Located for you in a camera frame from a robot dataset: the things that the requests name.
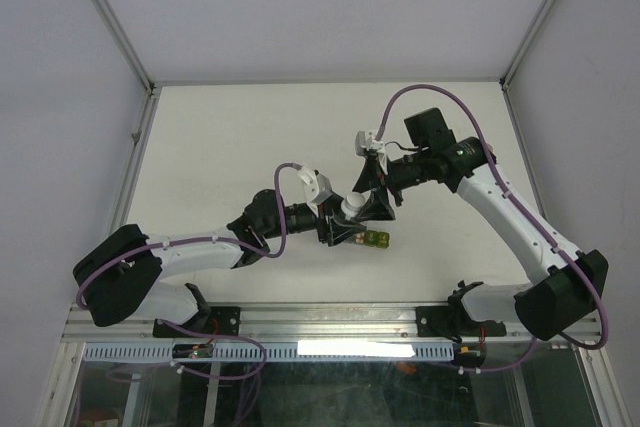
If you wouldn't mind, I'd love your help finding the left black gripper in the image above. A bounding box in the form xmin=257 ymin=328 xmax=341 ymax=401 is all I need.
xmin=262 ymin=193 xmax=366 ymax=245

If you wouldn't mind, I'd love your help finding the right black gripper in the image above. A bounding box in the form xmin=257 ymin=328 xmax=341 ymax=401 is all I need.
xmin=352 ymin=149 xmax=430 ymax=223

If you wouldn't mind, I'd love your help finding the white blue pill bottle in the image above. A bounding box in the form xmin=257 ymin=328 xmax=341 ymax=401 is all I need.
xmin=338 ymin=191 xmax=366 ymax=222

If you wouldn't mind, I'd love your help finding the multicolour weekly pill organizer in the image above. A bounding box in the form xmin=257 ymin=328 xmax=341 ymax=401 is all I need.
xmin=348 ymin=230 xmax=390 ymax=249

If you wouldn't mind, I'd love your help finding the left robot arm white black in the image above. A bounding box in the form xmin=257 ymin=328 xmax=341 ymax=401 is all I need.
xmin=73 ymin=189 xmax=367 ymax=336

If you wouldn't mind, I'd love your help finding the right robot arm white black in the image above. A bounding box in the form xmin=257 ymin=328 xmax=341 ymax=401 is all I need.
xmin=354 ymin=108 xmax=609 ymax=341

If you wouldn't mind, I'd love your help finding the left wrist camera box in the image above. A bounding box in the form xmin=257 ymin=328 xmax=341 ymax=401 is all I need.
xmin=297 ymin=165 xmax=332 ymax=209

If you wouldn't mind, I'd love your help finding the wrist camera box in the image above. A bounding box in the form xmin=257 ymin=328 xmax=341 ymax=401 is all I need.
xmin=354 ymin=130 xmax=386 ymax=160
xmin=297 ymin=165 xmax=332 ymax=209

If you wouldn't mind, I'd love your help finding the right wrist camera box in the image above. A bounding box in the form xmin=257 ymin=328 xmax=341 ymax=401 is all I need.
xmin=354 ymin=130 xmax=386 ymax=160

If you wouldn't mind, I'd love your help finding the aluminium mounting rail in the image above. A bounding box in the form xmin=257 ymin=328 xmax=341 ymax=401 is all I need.
xmin=62 ymin=300 xmax=599 ymax=346

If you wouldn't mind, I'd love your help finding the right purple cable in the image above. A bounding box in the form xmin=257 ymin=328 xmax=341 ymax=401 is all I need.
xmin=377 ymin=84 xmax=612 ymax=376

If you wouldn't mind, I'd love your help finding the purple cable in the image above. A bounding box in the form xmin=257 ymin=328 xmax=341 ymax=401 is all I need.
xmin=377 ymin=84 xmax=612 ymax=376
xmin=74 ymin=161 xmax=306 ymax=383

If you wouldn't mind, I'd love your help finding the white slotted cable duct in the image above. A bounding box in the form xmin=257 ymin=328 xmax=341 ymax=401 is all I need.
xmin=83 ymin=340 xmax=454 ymax=364

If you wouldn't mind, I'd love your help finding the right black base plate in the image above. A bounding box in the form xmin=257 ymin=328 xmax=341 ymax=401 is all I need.
xmin=415 ymin=305 xmax=507 ymax=343

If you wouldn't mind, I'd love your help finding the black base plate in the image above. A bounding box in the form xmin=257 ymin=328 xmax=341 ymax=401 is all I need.
xmin=415 ymin=305 xmax=507 ymax=343
xmin=152 ymin=305 xmax=241 ymax=340

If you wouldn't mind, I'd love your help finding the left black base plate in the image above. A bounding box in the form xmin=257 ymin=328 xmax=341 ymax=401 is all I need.
xmin=152 ymin=305 xmax=241 ymax=340

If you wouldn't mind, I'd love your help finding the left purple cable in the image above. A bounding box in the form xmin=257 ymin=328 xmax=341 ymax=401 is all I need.
xmin=74 ymin=161 xmax=306 ymax=383

